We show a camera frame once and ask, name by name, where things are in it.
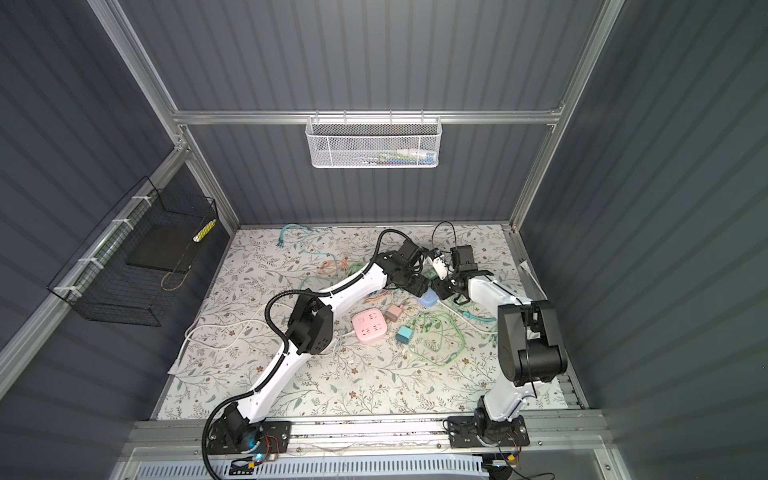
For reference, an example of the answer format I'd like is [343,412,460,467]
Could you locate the black wire basket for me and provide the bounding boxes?
[48,179,218,327]

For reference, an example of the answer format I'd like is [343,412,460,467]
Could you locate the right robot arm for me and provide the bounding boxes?
[428,245,568,427]

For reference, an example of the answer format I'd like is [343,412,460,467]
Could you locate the teal multi-head cable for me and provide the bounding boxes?
[277,224,313,248]

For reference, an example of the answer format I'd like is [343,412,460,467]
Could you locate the blue power strip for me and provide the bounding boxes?
[418,288,440,308]

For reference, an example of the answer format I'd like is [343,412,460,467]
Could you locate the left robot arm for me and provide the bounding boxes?
[209,229,429,424]

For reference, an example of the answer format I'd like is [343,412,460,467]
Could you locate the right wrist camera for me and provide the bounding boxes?
[429,250,450,280]

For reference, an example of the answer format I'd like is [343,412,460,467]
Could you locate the green multi-head cable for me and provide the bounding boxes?
[410,308,466,367]

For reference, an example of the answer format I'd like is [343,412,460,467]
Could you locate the black corrugated cable conduit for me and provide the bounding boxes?
[200,227,421,480]

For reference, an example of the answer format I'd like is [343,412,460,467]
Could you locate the teal USB charger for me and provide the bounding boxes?
[395,326,414,345]

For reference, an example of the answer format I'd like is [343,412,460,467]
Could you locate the white power adapter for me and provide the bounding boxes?
[167,318,267,375]

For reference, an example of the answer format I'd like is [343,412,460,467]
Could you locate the white wire basket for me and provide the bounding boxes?
[305,116,443,169]

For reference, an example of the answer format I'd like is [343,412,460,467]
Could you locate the pink power strip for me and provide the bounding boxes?
[352,308,388,344]

